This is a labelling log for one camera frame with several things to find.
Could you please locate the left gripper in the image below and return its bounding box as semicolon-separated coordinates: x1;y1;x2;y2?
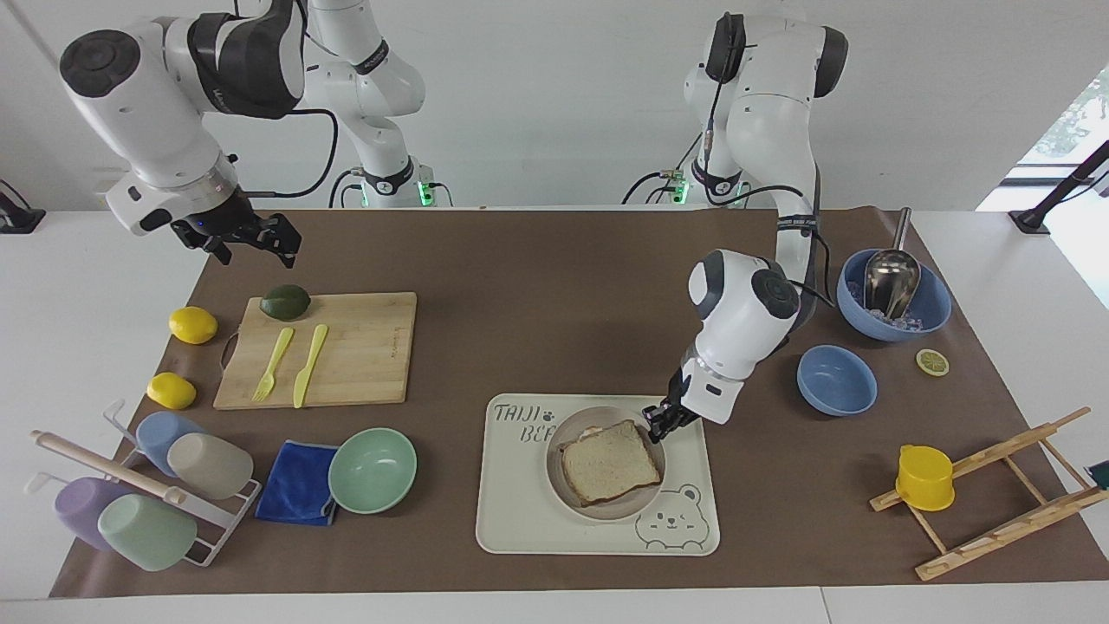
641;368;701;444

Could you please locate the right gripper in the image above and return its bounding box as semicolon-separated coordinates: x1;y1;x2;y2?
171;192;303;269

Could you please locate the toasted bread slice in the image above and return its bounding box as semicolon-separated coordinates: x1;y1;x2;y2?
559;419;664;508

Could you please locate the beige round plate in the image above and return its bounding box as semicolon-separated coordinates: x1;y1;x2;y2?
545;406;668;523

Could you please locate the green avocado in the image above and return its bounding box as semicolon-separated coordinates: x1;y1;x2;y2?
260;284;312;321

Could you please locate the yellow lemon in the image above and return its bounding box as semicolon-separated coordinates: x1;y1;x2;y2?
146;372;198;411
168;306;219;346

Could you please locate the yellow-green plastic fork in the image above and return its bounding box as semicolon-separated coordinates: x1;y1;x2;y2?
251;326;296;404

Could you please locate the yellow-green plastic knife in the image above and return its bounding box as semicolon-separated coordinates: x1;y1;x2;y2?
292;323;330;410

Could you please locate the bamboo cutting board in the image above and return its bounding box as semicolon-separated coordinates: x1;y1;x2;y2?
213;291;418;411

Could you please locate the cream tray with bear print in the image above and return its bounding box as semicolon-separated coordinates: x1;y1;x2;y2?
475;393;722;557

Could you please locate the small blue bowl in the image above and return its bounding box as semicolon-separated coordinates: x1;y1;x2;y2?
796;344;879;417

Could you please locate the blue plastic cup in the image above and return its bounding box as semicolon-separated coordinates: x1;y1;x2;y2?
135;411;209;478

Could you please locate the beige plastic cup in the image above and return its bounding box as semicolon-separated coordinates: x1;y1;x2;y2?
166;432;255;501

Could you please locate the black stand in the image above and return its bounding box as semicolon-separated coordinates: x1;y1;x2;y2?
0;179;46;235
1008;139;1109;237

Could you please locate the blue cloth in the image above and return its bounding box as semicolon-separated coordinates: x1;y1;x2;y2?
254;439;340;527

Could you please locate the green bowl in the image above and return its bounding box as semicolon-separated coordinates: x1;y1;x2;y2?
328;427;418;515

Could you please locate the yellow cup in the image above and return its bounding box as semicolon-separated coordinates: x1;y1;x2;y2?
895;444;957;512

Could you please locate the metal scoop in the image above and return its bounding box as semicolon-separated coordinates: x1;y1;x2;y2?
863;206;922;322

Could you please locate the large blue bowl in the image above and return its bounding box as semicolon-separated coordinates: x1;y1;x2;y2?
836;249;952;342

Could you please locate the green plastic cup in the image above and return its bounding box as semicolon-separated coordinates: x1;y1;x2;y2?
97;493;198;573

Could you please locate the purple plastic cup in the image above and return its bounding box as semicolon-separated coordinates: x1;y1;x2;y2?
55;477;139;553

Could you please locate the wooden rack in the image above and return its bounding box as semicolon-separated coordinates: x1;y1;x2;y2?
870;406;1109;582

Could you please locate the black cable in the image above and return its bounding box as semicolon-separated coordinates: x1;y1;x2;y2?
704;182;838;309
328;168;365;209
621;171;687;206
232;107;340;201

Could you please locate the white wire cup rack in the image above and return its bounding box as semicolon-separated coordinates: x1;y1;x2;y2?
24;399;263;569

